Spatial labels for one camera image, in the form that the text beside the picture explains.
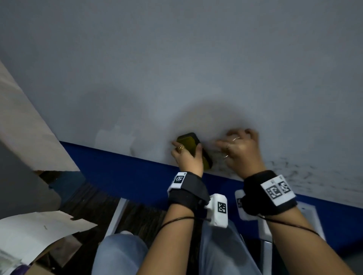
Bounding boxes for person's left hand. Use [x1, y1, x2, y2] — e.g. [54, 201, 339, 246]
[171, 141, 205, 178]

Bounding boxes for person's right hand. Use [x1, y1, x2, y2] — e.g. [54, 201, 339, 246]
[215, 128, 267, 181]

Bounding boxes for yellow and black whiteboard eraser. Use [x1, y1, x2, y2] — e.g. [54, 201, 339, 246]
[176, 132, 214, 171]

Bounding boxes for large scribbled whiteboard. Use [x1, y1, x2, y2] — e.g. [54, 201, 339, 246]
[0, 0, 363, 211]

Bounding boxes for person's left forearm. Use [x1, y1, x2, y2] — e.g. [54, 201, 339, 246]
[137, 204, 203, 275]

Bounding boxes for person's right forearm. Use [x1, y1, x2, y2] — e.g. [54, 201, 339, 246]
[265, 207, 355, 275]

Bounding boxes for person's blue jeans leg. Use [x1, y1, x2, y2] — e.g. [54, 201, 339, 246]
[198, 219, 263, 275]
[91, 233, 150, 275]

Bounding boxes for black wristband with marker tag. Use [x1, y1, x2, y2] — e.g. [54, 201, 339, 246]
[241, 170, 298, 217]
[167, 171, 211, 214]

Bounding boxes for white stand foot bar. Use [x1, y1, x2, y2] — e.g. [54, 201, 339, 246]
[103, 198, 130, 244]

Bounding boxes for white shallow tray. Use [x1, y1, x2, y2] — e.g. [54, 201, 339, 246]
[257, 201, 327, 275]

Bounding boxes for open brown cardboard box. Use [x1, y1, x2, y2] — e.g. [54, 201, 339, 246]
[0, 210, 99, 275]

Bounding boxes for grey partition panel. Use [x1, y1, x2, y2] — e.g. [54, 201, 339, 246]
[0, 140, 62, 220]

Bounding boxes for purple packet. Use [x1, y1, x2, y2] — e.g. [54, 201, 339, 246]
[8, 264, 31, 275]

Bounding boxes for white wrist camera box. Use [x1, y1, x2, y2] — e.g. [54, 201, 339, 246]
[234, 189, 258, 222]
[204, 193, 230, 229]

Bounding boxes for thin black cable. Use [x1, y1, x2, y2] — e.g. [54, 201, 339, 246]
[158, 216, 212, 232]
[256, 214, 320, 236]

